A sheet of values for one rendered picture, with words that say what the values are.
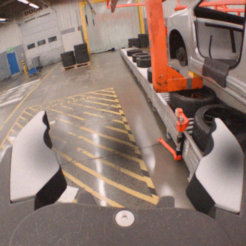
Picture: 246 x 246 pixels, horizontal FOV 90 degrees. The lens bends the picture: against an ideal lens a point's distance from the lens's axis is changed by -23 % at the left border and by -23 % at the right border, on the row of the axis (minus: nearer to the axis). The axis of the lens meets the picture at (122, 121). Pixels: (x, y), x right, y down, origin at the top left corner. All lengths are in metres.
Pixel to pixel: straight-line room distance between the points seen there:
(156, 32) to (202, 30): 0.67
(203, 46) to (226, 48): 0.41
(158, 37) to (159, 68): 0.36
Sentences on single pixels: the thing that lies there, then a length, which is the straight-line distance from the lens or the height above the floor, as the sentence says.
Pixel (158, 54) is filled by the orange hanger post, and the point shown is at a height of 1.00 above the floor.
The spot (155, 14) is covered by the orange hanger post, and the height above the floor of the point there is 1.49.
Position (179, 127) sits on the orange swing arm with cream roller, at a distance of 1.43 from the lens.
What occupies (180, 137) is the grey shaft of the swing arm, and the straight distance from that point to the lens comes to 1.52.
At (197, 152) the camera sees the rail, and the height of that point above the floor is 0.39.
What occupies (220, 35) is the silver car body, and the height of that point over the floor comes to 1.27.
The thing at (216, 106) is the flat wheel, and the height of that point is 0.50.
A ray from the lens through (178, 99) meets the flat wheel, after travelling 1.94.
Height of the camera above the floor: 1.29
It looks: 32 degrees down
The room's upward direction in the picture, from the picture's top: 8 degrees counter-clockwise
